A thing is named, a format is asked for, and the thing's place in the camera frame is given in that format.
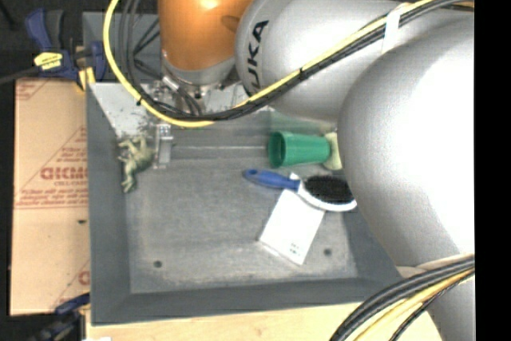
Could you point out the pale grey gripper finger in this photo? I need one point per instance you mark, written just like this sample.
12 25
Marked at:
165 149

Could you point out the pale green toy dinosaur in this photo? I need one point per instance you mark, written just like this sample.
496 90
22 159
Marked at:
137 159

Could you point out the grey metal bin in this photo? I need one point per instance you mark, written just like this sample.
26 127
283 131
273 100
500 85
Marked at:
207 219

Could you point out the green plastic cup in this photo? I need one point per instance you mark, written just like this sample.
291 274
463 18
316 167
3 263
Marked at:
299 149

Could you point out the brown cardboard board, red print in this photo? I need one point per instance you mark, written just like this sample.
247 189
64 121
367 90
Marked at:
44 155

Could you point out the pale yellow sponge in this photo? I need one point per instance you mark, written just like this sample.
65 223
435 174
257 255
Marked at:
334 159

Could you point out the blue and white brush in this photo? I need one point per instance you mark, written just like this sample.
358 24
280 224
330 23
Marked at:
319 191

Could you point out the white flat box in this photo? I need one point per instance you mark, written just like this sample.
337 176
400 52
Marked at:
293 229

